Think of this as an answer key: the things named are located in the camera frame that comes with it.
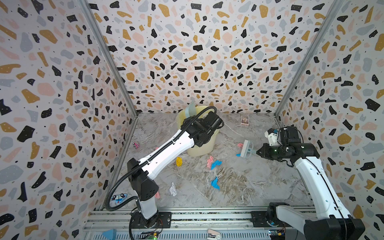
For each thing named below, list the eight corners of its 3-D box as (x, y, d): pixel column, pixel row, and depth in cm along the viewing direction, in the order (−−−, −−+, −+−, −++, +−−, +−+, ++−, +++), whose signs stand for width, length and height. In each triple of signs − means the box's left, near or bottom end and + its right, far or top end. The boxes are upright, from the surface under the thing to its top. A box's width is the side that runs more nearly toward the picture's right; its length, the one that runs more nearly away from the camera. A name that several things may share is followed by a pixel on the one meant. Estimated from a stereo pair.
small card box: (240, 124, 118) (241, 122, 116) (240, 117, 124) (241, 115, 122) (247, 125, 118) (248, 123, 116) (247, 118, 123) (248, 116, 121)
